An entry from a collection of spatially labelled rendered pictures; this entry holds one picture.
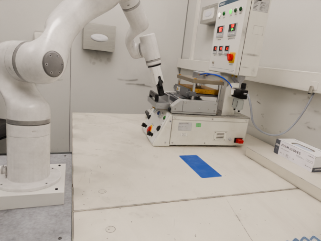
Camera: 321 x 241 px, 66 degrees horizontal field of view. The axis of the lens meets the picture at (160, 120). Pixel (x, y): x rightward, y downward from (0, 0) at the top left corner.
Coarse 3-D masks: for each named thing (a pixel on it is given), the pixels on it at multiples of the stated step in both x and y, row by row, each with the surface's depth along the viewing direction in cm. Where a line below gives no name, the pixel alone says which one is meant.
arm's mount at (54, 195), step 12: (60, 168) 89; (60, 180) 80; (0, 192) 69; (12, 192) 70; (24, 192) 70; (36, 192) 71; (48, 192) 72; (60, 192) 72; (0, 204) 68; (12, 204) 69; (24, 204) 70; (36, 204) 71; (48, 204) 72; (60, 204) 73
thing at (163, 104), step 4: (164, 92) 141; (148, 96) 148; (160, 96) 148; (164, 96) 140; (168, 96) 133; (148, 100) 148; (152, 100) 137; (160, 100) 137; (164, 100) 139; (168, 100) 134; (152, 104) 137; (156, 104) 129; (160, 104) 130; (164, 104) 130; (168, 104) 131; (156, 108) 130; (160, 108) 130; (164, 108) 131
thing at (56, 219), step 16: (0, 160) 97; (64, 160) 102; (64, 192) 80; (16, 208) 70; (32, 208) 70; (48, 208) 71; (64, 208) 72; (0, 224) 63; (16, 224) 64; (32, 224) 64; (48, 224) 65; (64, 224) 65; (0, 240) 58; (16, 240) 59; (32, 240) 59; (48, 240) 60; (64, 240) 60
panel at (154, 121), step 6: (150, 114) 155; (156, 114) 146; (168, 114) 130; (150, 120) 149; (156, 120) 141; (162, 120) 133; (156, 126) 137; (162, 126) 129; (156, 132) 132; (150, 138) 136
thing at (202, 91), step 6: (180, 84) 148; (186, 84) 151; (198, 84) 142; (198, 90) 134; (204, 90) 135; (210, 90) 136; (216, 90) 137; (204, 96) 136; (210, 96) 137; (216, 96) 138
